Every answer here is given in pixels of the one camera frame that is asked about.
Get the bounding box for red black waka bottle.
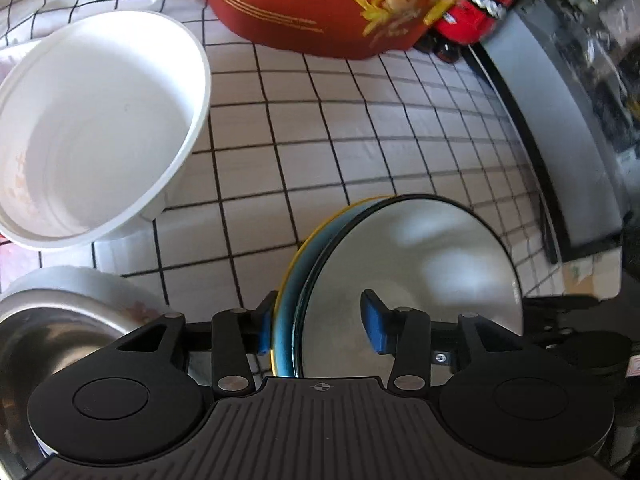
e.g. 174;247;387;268
414;0;518;63

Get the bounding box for large white plastic bowl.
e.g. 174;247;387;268
1;10;212;252

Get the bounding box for floral white ceramic bowl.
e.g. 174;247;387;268
1;266;169;337

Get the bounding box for grey metal appliance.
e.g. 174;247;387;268
473;0;639;263

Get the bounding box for white black checkered tablecloth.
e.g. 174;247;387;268
1;0;563;321

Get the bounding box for blue plate yellow rim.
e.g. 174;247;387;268
270;196;390;377

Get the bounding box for stainless steel bowl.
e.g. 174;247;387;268
1;295;142;479

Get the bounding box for blue enamel bowl black rim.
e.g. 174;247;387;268
292;194;524;378

